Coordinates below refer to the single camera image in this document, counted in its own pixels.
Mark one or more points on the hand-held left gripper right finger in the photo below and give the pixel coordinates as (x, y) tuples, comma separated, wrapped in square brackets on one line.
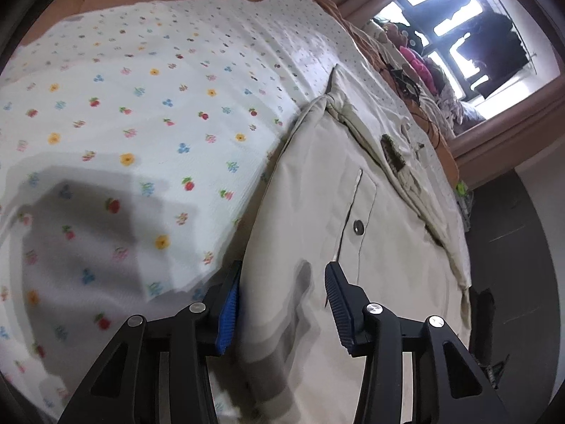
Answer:
[(340, 304)]

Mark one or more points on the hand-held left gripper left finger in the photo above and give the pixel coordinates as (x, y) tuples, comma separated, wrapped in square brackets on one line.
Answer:
[(227, 313)]

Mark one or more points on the beige jacket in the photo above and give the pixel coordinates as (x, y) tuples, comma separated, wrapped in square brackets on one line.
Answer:
[(309, 194)]

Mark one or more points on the pile of patterned clothes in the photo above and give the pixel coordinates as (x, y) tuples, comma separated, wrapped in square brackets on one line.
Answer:
[(450, 97)]

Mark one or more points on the row of dark hanging clothes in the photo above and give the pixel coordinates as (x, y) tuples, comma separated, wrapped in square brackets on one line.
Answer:
[(503, 44)]

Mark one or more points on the white nightstand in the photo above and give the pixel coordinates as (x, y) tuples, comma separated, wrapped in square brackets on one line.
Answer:
[(467, 212)]

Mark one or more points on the green small item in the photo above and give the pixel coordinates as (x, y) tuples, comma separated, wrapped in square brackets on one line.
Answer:
[(461, 188)]

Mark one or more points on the floral bed sheet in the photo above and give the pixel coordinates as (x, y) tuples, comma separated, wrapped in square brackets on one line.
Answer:
[(132, 97)]

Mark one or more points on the black plush toy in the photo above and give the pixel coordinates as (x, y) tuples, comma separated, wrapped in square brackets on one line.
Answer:
[(404, 35)]

